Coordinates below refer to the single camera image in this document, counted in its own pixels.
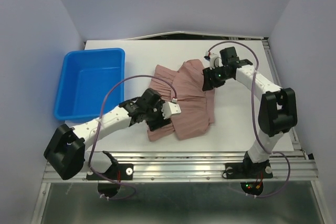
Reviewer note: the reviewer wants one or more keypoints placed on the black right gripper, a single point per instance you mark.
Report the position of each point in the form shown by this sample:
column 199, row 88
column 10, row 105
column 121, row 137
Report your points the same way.
column 208, row 84

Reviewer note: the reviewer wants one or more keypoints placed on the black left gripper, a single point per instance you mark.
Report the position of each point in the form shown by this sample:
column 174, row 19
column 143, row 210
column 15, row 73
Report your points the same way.
column 160, row 121

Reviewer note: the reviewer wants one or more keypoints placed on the pink pleated skirt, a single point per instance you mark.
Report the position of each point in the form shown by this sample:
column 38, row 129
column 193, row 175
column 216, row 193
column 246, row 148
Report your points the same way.
column 197, row 106

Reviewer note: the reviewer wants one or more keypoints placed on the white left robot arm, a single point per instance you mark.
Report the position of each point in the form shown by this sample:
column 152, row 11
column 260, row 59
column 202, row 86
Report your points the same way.
column 68, row 145

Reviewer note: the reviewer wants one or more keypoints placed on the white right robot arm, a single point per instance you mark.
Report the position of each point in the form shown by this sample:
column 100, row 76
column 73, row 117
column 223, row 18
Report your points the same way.
column 277, row 113

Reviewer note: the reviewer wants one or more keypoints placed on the blue plastic bin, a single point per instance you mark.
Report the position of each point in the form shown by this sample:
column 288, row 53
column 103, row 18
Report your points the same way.
column 86, row 77

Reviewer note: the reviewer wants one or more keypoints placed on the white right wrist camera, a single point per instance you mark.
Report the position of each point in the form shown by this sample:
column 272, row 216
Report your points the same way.
column 215, row 61

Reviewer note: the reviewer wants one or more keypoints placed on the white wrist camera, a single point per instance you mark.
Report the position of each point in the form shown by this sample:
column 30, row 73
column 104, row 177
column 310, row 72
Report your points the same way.
column 215, row 61
column 170, row 109

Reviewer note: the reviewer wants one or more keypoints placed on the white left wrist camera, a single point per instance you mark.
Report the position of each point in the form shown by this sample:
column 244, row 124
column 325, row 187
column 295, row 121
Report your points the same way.
column 170, row 109

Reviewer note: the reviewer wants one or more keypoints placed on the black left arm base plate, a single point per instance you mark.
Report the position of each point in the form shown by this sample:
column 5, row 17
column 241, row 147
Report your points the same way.
column 120, row 172

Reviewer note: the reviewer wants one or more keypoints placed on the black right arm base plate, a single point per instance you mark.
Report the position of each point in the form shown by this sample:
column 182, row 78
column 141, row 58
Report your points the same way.
column 247, row 172

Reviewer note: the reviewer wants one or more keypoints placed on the aluminium table frame rail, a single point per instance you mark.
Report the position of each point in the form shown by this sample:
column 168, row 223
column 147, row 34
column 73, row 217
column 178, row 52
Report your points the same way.
column 183, row 181

